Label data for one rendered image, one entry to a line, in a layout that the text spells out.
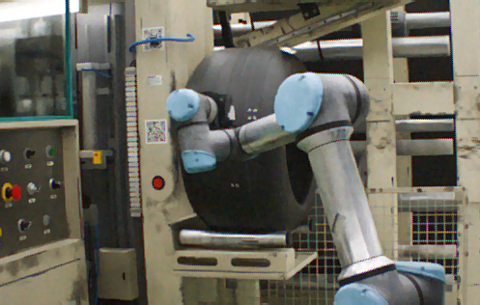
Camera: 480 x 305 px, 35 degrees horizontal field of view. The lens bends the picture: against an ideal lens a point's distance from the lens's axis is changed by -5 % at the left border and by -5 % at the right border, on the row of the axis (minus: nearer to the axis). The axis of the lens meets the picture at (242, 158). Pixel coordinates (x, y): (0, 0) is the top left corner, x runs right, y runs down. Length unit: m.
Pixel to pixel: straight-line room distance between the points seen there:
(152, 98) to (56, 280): 0.64
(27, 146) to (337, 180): 1.06
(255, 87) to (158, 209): 0.55
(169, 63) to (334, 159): 1.05
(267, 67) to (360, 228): 0.86
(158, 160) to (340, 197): 1.07
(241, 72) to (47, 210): 0.70
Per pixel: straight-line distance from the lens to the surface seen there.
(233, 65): 2.28
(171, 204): 2.47
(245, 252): 2.31
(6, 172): 2.19
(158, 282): 2.54
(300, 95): 1.52
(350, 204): 1.50
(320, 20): 2.73
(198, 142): 1.83
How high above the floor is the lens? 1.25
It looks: 3 degrees down
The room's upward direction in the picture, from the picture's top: 2 degrees counter-clockwise
